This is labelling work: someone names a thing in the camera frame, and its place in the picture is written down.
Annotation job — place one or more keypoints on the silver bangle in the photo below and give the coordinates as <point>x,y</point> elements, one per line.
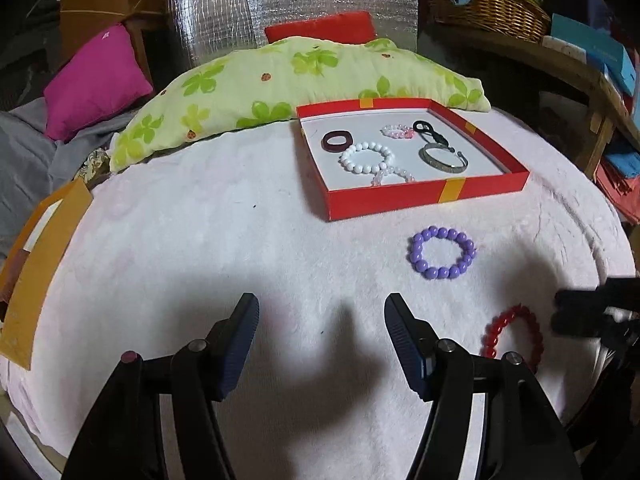
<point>440,165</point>

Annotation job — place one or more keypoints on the wooden shelf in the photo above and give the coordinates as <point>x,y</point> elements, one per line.
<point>575,65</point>

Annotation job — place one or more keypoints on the grey blanket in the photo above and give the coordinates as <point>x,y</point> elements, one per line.
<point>30,160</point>

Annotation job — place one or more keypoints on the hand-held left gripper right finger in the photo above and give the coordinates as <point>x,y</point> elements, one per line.
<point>405,350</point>

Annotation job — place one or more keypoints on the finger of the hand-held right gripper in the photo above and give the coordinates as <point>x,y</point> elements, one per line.
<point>580,325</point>
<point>595,295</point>

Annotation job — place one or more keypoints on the wicker basket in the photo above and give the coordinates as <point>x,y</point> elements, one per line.
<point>490,7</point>

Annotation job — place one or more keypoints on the magenta pillow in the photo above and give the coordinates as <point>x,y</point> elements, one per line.
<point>95,85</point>

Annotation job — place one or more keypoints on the red folded cloths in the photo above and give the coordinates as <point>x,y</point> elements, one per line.
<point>620,190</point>

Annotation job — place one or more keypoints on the orange shallow cardboard box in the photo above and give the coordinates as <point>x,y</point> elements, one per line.
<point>47,260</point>

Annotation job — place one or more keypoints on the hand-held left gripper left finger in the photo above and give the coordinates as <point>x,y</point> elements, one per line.
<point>237,350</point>

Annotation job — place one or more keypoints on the red cushion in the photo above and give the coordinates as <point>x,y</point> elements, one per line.
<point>325,27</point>

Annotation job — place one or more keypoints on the floral patterned cloth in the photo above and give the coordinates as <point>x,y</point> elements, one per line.
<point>95,167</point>

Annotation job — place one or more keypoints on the red shallow cardboard box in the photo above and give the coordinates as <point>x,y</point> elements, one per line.
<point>420,195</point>

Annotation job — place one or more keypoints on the blue flat box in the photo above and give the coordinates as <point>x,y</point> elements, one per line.
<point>595,45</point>

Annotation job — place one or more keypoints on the green floral pillow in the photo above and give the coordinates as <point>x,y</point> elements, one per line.
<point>300,85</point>

